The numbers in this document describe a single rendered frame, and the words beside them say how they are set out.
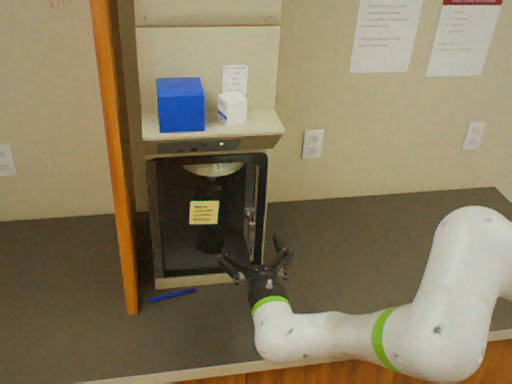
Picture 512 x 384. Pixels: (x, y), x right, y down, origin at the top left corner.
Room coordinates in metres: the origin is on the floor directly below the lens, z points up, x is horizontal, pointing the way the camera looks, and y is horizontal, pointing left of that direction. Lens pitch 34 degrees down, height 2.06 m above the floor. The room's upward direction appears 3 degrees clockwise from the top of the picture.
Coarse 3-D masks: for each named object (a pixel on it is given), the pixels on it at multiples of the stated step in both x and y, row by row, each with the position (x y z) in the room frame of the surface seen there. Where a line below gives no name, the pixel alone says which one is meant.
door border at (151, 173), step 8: (152, 168) 1.13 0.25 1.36; (152, 176) 1.13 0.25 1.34; (152, 184) 1.13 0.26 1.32; (152, 192) 1.12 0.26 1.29; (152, 200) 1.12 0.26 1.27; (152, 208) 1.12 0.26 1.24; (152, 216) 1.12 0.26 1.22; (152, 224) 1.12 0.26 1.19; (160, 232) 1.13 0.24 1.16; (152, 240) 1.12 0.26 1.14; (160, 240) 1.13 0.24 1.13; (160, 248) 1.13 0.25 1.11; (152, 256) 1.12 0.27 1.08; (160, 256) 1.13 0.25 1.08; (160, 264) 1.13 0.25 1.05; (160, 272) 1.13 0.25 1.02
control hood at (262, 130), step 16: (208, 112) 1.16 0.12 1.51; (256, 112) 1.17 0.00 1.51; (272, 112) 1.18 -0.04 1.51; (144, 128) 1.06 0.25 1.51; (208, 128) 1.08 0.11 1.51; (224, 128) 1.08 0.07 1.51; (240, 128) 1.08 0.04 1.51; (256, 128) 1.09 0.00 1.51; (272, 128) 1.09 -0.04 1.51; (144, 144) 1.05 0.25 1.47; (240, 144) 1.12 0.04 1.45; (256, 144) 1.13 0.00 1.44; (272, 144) 1.15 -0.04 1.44
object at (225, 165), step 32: (160, 160) 1.13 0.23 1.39; (192, 160) 1.15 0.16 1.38; (224, 160) 1.16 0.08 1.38; (256, 160) 1.18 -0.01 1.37; (160, 192) 1.13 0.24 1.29; (192, 192) 1.15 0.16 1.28; (224, 192) 1.16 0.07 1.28; (256, 192) 1.18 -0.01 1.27; (160, 224) 1.13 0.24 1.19; (192, 224) 1.15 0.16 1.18; (224, 224) 1.16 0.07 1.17; (256, 224) 1.18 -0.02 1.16; (192, 256) 1.15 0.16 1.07; (256, 256) 1.18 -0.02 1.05
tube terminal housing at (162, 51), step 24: (144, 48) 1.14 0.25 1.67; (168, 48) 1.15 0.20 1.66; (192, 48) 1.16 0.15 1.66; (216, 48) 1.17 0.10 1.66; (240, 48) 1.18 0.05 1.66; (264, 48) 1.20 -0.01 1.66; (144, 72) 1.14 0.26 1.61; (168, 72) 1.15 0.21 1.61; (192, 72) 1.16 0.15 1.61; (216, 72) 1.17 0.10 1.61; (264, 72) 1.20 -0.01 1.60; (144, 96) 1.14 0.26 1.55; (216, 96) 1.17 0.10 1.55; (264, 96) 1.20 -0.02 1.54; (264, 240) 1.20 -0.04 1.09
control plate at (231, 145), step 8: (160, 144) 1.05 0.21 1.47; (168, 144) 1.06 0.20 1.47; (176, 144) 1.06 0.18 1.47; (184, 144) 1.07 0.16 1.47; (192, 144) 1.08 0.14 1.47; (200, 144) 1.08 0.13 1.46; (208, 144) 1.09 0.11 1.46; (216, 144) 1.10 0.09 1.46; (224, 144) 1.10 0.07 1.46; (232, 144) 1.11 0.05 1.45; (160, 152) 1.10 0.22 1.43; (168, 152) 1.11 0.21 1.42; (176, 152) 1.11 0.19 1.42; (184, 152) 1.12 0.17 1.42; (192, 152) 1.12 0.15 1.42
